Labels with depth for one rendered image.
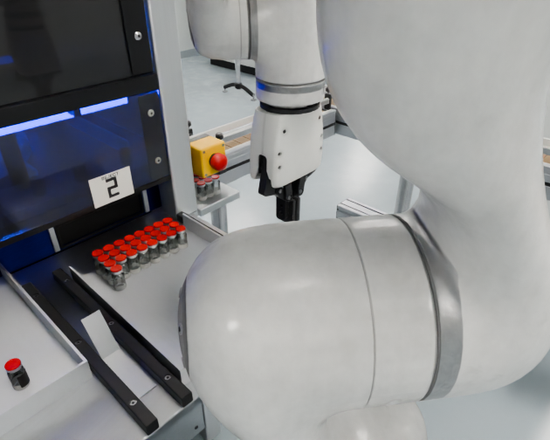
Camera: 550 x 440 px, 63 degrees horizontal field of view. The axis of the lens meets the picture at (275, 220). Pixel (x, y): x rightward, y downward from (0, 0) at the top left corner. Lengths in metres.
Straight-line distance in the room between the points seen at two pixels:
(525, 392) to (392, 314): 1.77
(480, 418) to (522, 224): 1.66
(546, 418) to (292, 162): 1.57
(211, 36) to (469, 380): 0.39
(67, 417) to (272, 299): 0.52
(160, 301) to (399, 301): 0.63
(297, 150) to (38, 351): 0.51
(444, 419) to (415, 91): 1.68
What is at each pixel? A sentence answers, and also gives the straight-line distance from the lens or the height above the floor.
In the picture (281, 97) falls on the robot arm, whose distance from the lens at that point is 0.53.
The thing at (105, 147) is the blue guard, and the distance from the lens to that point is 0.89.
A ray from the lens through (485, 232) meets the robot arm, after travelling 0.23.
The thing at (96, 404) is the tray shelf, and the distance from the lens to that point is 0.72.
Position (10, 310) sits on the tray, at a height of 0.88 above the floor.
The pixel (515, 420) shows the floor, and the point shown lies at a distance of 1.91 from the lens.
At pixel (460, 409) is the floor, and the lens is 1.86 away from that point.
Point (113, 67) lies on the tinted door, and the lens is 0.88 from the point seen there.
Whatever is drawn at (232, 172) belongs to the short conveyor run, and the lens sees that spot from 1.27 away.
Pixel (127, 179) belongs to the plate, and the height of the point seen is 1.02.
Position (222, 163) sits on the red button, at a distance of 1.03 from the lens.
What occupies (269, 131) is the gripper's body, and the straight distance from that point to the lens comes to 0.55.
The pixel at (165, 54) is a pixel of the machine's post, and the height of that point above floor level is 1.24.
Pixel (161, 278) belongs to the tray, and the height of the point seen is 0.88.
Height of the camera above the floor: 1.43
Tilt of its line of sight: 32 degrees down
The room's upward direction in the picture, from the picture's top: straight up
